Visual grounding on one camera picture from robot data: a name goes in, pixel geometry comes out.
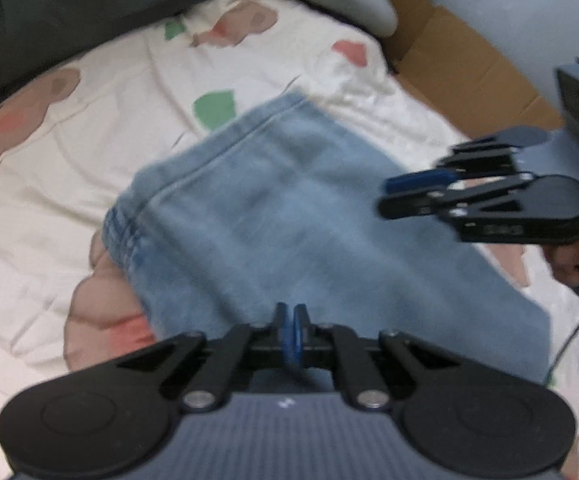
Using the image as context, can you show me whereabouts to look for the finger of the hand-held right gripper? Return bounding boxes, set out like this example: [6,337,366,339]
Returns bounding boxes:
[376,171,539,221]
[383,131,521,196]

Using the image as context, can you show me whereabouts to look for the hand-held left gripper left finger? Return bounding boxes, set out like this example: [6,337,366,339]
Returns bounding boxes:
[114,302,290,411]

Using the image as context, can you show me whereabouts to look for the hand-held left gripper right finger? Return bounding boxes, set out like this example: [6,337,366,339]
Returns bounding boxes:
[293,304,465,411]

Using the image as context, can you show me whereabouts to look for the blue denim jeans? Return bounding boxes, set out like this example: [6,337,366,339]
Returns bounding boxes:
[102,91,553,393]

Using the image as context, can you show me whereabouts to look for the person's right hand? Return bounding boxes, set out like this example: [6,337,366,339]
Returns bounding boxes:
[542,230,579,291]

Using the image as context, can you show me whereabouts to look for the brown cardboard box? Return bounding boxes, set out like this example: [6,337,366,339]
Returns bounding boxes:
[354,0,565,141]

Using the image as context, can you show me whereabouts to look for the cream bear print blanket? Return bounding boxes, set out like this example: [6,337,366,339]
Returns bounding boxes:
[0,0,579,480]

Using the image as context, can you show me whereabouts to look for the dark grey duvet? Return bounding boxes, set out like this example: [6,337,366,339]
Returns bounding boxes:
[0,0,290,121]

